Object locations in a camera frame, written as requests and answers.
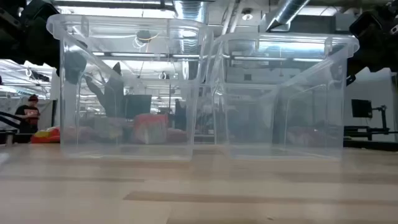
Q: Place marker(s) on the person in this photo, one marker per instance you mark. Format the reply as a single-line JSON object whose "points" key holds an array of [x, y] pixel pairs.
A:
{"points": [[27, 115]]}

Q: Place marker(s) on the round ceiling fixture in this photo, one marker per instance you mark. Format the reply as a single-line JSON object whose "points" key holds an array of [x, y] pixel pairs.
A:
{"points": [[247, 16]]}

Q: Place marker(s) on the red yellow ramen packet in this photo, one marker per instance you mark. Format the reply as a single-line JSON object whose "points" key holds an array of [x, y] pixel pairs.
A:
{"points": [[46, 136]]}

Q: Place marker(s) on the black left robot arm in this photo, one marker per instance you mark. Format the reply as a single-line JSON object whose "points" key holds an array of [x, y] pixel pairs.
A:
{"points": [[37, 40]]}

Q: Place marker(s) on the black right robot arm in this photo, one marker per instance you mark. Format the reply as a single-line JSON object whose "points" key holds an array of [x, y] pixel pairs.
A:
{"points": [[376, 34]]}

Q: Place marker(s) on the silver smooth ventilation duct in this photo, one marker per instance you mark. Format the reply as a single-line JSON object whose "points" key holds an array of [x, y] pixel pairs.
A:
{"points": [[287, 12]]}

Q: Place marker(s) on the silver ribbed ventilation duct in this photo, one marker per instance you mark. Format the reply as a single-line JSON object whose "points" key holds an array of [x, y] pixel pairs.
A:
{"points": [[189, 12]]}

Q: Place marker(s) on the clear plastic storage bin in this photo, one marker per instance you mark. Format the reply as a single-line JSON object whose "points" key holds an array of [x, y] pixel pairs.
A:
{"points": [[280, 152], [71, 149]]}

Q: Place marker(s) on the black wide monitor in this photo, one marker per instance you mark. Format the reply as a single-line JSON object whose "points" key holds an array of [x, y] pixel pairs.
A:
{"points": [[138, 106]]}

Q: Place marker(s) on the white fabric sheet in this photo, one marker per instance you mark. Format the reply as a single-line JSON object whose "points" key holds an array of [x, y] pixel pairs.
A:
{"points": [[46, 115]]}

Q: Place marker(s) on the dark grey pointed object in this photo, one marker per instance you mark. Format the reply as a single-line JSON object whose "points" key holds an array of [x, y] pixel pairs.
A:
{"points": [[113, 93]]}

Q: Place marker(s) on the black hanging ceiling device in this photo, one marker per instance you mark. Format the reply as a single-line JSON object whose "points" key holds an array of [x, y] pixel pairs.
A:
{"points": [[40, 76]]}

